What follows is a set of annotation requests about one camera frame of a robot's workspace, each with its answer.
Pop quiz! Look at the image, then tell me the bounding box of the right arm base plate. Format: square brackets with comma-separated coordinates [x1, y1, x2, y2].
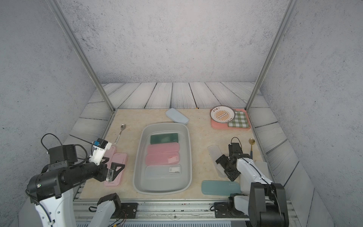
[209, 202, 248, 218]

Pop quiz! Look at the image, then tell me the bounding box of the grey plastic storage box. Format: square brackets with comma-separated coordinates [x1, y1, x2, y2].
[133, 123, 192, 195]

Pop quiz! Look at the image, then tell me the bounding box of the right aluminium frame post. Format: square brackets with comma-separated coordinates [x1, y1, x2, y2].
[245, 0, 298, 112]

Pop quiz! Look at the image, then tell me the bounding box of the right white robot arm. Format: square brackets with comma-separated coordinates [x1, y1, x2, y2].
[211, 142, 289, 227]

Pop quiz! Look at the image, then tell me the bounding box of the light blue pencil case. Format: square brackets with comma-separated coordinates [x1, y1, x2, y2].
[165, 108, 189, 125]

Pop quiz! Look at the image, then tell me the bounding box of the round patterned plate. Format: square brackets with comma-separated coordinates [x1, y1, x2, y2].
[210, 106, 236, 124]

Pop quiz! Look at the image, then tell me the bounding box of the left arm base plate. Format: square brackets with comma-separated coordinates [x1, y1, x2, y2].
[111, 202, 139, 219]

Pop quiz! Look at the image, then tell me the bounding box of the aluminium frame post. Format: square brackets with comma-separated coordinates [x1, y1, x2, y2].
[46, 0, 115, 113]
[245, 0, 298, 112]

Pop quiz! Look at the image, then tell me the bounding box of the clear translucent pencil case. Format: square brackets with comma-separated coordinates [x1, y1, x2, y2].
[145, 165, 182, 179]

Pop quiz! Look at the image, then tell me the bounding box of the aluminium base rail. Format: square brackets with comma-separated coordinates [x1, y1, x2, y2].
[72, 200, 301, 227]

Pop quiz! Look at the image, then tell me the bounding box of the gold spoon dark handle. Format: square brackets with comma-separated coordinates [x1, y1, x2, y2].
[249, 138, 256, 159]

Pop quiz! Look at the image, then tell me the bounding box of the dark green pencil case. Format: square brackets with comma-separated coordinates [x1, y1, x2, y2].
[150, 133, 179, 145]

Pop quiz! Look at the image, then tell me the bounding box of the teal pencil case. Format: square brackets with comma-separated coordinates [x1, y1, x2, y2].
[201, 180, 241, 196]

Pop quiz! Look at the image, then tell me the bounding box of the green checkered cloth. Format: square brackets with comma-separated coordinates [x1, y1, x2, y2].
[227, 111, 250, 129]

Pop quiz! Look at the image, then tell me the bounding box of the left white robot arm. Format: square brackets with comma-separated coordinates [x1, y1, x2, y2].
[26, 162, 125, 227]

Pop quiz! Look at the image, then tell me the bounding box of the pink tray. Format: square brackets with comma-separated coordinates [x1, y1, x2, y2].
[211, 109, 251, 130]

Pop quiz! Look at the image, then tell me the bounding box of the left aluminium frame post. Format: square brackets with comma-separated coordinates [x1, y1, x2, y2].
[46, 0, 115, 113]

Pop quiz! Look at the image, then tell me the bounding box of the silver spoon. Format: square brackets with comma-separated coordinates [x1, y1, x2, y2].
[115, 124, 126, 144]

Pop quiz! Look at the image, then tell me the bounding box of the pink pencil case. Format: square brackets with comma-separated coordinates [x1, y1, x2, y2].
[103, 152, 129, 188]
[145, 152, 180, 166]
[147, 142, 180, 154]

